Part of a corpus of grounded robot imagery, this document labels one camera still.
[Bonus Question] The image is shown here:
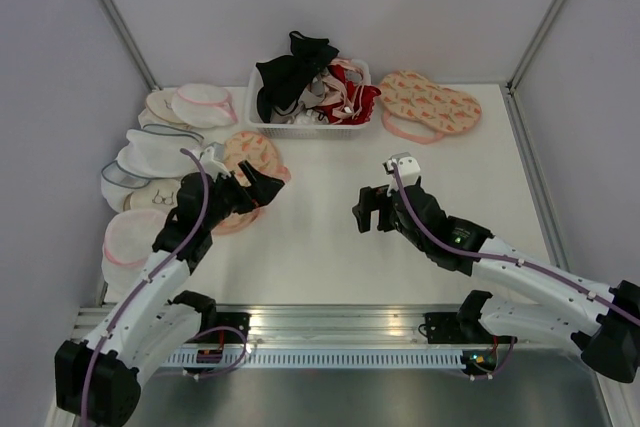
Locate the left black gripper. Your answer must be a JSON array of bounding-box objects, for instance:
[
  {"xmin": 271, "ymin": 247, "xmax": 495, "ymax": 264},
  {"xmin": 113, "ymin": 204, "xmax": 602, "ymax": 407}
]
[{"xmin": 203, "ymin": 161, "xmax": 284, "ymax": 230}]

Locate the floral mesh laundry bag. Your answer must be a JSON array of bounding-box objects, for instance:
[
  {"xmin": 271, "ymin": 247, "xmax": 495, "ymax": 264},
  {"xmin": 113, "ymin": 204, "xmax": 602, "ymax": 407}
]
[{"xmin": 212, "ymin": 129, "xmax": 292, "ymax": 237}]

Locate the black bra from bag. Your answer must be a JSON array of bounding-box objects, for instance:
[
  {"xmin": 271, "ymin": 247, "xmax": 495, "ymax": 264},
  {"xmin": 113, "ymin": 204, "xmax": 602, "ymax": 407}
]
[{"xmin": 256, "ymin": 31, "xmax": 339, "ymax": 123}]

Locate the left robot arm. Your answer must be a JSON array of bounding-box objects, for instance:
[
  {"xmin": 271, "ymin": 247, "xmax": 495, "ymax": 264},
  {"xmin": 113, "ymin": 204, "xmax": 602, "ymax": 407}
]
[{"xmin": 54, "ymin": 161, "xmax": 285, "ymax": 426}]

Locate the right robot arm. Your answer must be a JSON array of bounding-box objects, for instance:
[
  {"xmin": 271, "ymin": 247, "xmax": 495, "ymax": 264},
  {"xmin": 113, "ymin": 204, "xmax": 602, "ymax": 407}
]
[{"xmin": 352, "ymin": 184, "xmax": 639, "ymax": 383}]

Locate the red bra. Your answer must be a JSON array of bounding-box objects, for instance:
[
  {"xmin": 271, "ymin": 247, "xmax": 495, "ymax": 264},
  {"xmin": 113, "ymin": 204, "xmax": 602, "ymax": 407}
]
[{"xmin": 319, "ymin": 59, "xmax": 382, "ymax": 126}]

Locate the pink trimmed white mesh bag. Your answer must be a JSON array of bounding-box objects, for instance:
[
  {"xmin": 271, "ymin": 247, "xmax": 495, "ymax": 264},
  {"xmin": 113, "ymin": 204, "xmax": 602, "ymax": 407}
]
[{"xmin": 171, "ymin": 83, "xmax": 238, "ymax": 129}]

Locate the beige bag with bra print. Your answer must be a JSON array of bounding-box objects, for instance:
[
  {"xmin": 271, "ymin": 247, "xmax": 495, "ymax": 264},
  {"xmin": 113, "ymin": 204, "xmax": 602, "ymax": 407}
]
[{"xmin": 123, "ymin": 179, "xmax": 180, "ymax": 213}]

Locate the taupe bra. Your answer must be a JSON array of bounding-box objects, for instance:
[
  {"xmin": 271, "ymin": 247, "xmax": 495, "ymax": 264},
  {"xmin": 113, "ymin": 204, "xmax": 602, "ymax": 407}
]
[{"xmin": 275, "ymin": 84, "xmax": 325, "ymax": 120}]

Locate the large white mesh bag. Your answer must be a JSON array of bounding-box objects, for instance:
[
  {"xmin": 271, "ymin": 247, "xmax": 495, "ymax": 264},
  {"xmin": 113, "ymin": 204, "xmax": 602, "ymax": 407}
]
[{"xmin": 116, "ymin": 129, "xmax": 202, "ymax": 178}]

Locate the pink bra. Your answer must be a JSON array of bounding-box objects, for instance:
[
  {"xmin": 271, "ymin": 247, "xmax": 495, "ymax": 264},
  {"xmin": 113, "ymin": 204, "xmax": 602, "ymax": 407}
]
[{"xmin": 309, "ymin": 59, "xmax": 371, "ymax": 123}]

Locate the cream round laundry bag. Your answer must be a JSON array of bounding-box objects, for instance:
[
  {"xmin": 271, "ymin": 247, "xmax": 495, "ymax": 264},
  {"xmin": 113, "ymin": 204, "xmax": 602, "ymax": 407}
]
[{"xmin": 138, "ymin": 88, "xmax": 182, "ymax": 126}]

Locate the front pink trimmed mesh bag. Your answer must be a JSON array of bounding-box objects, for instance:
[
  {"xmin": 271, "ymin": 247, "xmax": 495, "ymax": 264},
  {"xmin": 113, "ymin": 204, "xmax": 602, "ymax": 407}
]
[{"xmin": 101, "ymin": 209, "xmax": 166, "ymax": 294}]

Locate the blue trimmed mesh bag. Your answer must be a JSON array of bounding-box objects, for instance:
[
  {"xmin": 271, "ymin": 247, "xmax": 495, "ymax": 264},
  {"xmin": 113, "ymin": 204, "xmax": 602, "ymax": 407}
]
[{"xmin": 100, "ymin": 160, "xmax": 151, "ymax": 213}]

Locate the white plastic basket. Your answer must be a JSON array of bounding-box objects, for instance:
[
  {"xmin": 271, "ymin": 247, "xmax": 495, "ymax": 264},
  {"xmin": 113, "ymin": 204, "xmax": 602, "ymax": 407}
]
[{"xmin": 243, "ymin": 65, "xmax": 370, "ymax": 140}]

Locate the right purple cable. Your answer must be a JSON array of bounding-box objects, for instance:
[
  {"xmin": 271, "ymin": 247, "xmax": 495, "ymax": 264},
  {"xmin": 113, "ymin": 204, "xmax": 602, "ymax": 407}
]
[{"xmin": 392, "ymin": 161, "xmax": 640, "ymax": 382}]

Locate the purple cable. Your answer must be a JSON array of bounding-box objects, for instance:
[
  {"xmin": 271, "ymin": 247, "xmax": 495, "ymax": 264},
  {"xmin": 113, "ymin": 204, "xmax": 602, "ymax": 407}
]
[
  {"xmin": 392, "ymin": 161, "xmax": 640, "ymax": 382},
  {"xmin": 79, "ymin": 147, "xmax": 251, "ymax": 421}
]

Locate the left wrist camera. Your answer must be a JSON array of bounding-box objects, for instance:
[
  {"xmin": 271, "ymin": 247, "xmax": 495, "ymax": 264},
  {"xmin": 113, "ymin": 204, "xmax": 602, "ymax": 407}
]
[{"xmin": 199, "ymin": 142, "xmax": 230, "ymax": 180}]

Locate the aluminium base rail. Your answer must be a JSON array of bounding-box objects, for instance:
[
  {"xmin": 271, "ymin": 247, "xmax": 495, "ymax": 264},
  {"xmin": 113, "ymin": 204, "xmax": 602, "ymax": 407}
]
[{"xmin": 69, "ymin": 84, "xmax": 615, "ymax": 348}]

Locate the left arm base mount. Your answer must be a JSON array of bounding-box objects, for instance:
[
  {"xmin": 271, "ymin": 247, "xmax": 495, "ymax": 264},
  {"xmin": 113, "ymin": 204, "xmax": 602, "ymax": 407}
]
[{"xmin": 197, "ymin": 311, "xmax": 251, "ymax": 345}]

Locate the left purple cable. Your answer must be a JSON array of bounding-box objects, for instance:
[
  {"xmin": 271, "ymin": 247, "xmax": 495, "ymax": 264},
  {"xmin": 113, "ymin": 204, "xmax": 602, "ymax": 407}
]
[{"xmin": 79, "ymin": 147, "xmax": 251, "ymax": 421}]

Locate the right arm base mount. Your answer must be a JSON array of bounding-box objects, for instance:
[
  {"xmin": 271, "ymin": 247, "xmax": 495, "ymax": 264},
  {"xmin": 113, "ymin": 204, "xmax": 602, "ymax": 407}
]
[{"xmin": 417, "ymin": 311, "xmax": 511, "ymax": 345}]

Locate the white slotted cable duct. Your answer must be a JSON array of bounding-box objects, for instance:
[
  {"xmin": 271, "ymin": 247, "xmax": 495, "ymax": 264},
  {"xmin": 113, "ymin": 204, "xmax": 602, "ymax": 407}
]
[{"xmin": 162, "ymin": 348, "xmax": 464, "ymax": 370}]

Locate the left aluminium frame post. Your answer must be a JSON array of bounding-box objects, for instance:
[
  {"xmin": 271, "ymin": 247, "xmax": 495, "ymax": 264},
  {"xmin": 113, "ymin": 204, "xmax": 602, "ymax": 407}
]
[{"xmin": 97, "ymin": 0, "xmax": 160, "ymax": 91}]

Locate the aluminium frame post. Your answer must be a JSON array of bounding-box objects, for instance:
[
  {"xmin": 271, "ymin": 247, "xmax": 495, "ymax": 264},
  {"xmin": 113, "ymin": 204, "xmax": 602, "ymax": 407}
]
[
  {"xmin": 97, "ymin": 0, "xmax": 160, "ymax": 91},
  {"xmin": 505, "ymin": 0, "xmax": 568, "ymax": 96}
]

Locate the right aluminium frame post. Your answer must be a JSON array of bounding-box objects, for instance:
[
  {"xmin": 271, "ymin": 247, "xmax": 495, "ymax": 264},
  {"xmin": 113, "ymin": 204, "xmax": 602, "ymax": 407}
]
[{"xmin": 505, "ymin": 0, "xmax": 568, "ymax": 96}]

